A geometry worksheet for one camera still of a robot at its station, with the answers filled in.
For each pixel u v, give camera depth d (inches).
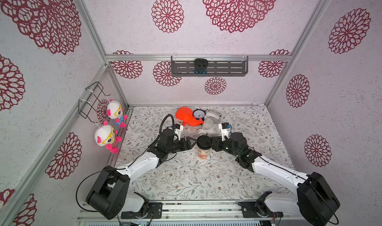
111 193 16.4
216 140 28.2
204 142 31.1
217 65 36.9
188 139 29.4
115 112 36.6
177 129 30.5
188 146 28.8
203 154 33.0
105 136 31.5
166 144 25.7
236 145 25.0
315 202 15.8
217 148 28.2
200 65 35.0
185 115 41.6
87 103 29.4
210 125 36.7
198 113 44.4
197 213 28.8
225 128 28.4
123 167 18.6
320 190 16.9
